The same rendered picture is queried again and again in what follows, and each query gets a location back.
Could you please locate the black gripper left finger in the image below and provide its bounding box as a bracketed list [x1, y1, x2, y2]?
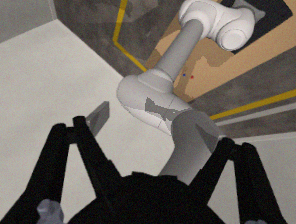
[0, 101, 142, 224]

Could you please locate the tan square mat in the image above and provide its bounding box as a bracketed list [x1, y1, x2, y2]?
[179, 65, 188, 76]

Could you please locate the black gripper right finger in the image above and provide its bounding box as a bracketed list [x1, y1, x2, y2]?
[169, 111, 288, 224]

